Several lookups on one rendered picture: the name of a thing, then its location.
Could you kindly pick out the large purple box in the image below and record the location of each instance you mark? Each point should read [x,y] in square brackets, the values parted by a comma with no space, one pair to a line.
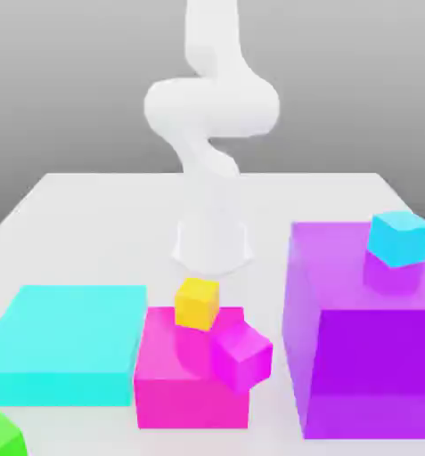
[369,374]

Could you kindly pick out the small green cube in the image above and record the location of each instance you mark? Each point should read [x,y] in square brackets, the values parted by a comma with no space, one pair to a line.
[0,436]

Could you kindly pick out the small blue cube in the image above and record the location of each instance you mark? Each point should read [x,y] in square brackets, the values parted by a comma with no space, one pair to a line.
[399,237]

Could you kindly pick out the large pink box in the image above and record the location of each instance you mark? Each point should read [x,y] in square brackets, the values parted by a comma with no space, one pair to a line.
[183,399]

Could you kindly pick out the large cyan box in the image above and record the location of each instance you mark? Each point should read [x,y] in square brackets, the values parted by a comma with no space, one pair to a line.
[66,338]

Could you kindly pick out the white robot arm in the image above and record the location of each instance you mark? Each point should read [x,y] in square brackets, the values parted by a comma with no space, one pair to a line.
[212,107]

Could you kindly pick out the small magenta cube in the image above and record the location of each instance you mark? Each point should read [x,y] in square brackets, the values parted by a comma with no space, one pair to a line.
[242,356]

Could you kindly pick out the small yellow cube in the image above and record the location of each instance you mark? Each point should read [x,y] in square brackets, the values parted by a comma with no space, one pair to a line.
[196,306]

